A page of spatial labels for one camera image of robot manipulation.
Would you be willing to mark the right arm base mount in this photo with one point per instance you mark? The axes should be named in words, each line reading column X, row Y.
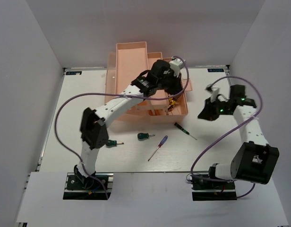
column 211, row 191

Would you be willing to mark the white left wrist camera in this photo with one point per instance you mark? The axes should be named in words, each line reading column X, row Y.
column 176, row 65

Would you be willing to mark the black green precision screwdriver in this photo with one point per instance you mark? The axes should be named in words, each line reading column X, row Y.
column 183, row 130

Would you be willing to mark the dark blue right label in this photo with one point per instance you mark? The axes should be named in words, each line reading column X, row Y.
column 211, row 70

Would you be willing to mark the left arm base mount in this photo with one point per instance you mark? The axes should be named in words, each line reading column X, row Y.
column 91, row 191

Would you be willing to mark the blue handled screwdriver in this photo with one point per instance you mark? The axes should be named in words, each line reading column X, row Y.
column 159, row 146

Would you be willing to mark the yellow black pliers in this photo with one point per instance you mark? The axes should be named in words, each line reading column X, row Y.
column 158, row 112

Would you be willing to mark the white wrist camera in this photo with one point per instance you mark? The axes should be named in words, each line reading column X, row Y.
column 214, row 91
column 176, row 65

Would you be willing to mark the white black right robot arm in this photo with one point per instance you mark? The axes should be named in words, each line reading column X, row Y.
column 256, row 159

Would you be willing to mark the dark blue corner label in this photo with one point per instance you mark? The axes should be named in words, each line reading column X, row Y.
column 73, row 72

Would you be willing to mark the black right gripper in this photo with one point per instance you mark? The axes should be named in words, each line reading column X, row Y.
column 208, row 113

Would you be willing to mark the green stubby screwdriver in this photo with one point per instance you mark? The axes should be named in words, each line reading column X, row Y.
column 113, row 143
column 144, row 136

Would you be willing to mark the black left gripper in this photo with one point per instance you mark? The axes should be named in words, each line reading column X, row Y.
column 177, row 87

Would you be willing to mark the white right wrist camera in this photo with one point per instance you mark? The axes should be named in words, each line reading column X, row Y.
column 214, row 91

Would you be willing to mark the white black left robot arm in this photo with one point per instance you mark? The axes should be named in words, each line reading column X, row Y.
column 95, row 123

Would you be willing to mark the yellow long nose pliers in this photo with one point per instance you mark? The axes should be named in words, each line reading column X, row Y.
column 172, row 103

